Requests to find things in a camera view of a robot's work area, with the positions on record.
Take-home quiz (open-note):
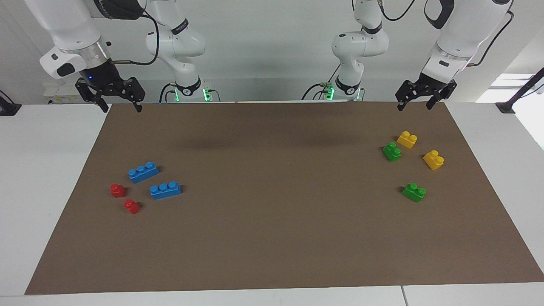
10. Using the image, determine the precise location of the blue three-stud brick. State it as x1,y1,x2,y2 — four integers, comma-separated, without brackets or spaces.
150,181,182,200
128,161,159,184

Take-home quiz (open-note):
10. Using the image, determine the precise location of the black base cable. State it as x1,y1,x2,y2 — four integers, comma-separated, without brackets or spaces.
160,82,177,103
302,64,340,101

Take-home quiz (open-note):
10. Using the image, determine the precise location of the green two-stud brick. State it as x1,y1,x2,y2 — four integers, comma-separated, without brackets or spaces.
402,182,427,203
382,142,402,162

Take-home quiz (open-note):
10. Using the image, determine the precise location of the white box with yellow label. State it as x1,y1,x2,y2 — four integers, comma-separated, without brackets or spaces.
42,83,83,105

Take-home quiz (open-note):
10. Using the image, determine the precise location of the black clamp stand with pole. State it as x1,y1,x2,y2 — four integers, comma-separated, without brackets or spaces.
496,67,544,114

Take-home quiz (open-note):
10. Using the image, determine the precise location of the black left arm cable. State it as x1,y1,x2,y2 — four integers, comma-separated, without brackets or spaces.
378,0,515,68

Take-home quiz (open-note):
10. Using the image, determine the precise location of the yellow two-stud brick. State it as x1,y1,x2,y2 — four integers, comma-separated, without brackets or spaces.
397,131,418,149
423,150,445,171

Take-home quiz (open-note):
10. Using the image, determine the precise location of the brown table mat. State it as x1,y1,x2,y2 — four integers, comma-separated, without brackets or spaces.
25,101,544,295

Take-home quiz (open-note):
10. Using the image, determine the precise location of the black right base cable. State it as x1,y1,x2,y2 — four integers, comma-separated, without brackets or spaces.
160,82,177,103

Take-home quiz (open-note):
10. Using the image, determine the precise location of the black left base cable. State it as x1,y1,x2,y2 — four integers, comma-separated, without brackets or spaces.
302,64,340,101

